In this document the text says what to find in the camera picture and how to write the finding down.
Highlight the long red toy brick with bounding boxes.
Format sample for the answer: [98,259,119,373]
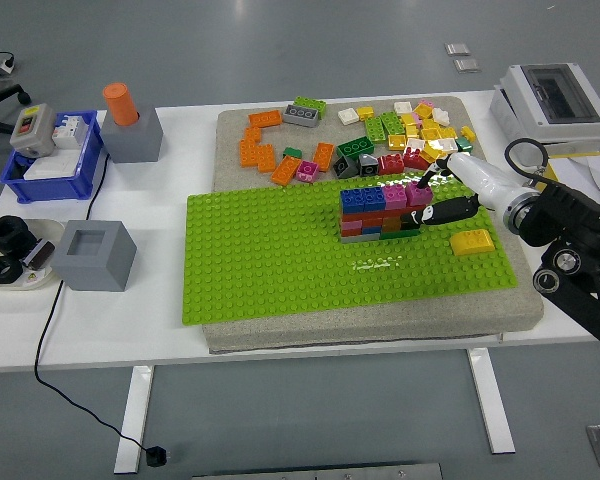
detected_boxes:
[340,212,387,226]

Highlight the lime green long brick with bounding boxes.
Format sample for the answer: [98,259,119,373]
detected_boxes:
[293,96,328,121]

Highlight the magenta toy brick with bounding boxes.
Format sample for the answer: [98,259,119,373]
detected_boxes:
[405,181,434,208]
[295,160,322,184]

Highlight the yellow curved toy brick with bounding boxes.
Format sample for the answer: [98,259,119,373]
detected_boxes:
[449,228,497,257]

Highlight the grey block with square hole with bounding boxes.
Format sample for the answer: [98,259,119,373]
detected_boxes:
[50,219,138,293]

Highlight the grey-brown foam mat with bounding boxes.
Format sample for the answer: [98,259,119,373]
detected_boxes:
[202,94,546,356]

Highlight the large black nut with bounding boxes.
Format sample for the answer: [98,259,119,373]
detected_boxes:
[0,215,38,259]

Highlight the grey push-button switch box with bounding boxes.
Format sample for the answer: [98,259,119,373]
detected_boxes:
[9,102,58,159]

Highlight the lime green toy brick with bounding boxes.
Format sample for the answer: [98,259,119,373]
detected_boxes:
[379,110,407,137]
[363,115,389,143]

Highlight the black power cable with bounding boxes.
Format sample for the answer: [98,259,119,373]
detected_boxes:
[33,151,152,454]

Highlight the white table leg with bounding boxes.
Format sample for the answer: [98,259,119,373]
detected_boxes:
[113,365,156,474]
[466,347,517,455]

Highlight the white electrical enclosure box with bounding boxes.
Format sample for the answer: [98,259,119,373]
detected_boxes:
[489,61,600,167]

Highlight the blue plastic bin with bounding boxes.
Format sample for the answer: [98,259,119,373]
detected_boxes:
[0,109,105,204]

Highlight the black grey toy brick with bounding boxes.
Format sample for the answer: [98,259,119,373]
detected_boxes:
[331,155,359,180]

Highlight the green studded baseplate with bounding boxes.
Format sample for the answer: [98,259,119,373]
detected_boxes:
[179,169,521,326]

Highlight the white circuit breaker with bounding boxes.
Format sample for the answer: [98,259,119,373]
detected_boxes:
[51,113,89,151]

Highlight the black power plug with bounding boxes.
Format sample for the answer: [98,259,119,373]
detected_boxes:
[145,444,171,468]

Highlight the grey long toy brick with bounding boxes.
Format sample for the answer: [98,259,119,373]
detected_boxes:
[281,104,319,127]

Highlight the dark cylindrical part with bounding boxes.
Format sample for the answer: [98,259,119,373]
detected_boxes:
[21,238,57,272]

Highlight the grey block with round hole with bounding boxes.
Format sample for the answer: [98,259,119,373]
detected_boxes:
[100,103,163,164]

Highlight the black grey sloped brick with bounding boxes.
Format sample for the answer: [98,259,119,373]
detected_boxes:
[357,154,382,179]

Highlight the black office chair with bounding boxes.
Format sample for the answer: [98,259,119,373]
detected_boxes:
[0,16,32,134]

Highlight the white wall switch plate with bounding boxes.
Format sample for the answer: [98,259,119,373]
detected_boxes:
[21,149,79,182]

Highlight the white tray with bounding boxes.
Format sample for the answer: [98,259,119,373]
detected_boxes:
[0,217,67,292]

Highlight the orange cylinder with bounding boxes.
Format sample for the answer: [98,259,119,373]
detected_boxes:
[102,82,142,128]

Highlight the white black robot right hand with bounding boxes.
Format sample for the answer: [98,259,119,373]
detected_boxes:
[407,152,527,226]

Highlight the white sheet with yellow edge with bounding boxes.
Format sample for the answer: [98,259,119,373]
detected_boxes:
[546,151,600,217]

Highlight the dark green long brick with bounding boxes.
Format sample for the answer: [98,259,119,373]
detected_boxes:
[335,135,374,162]

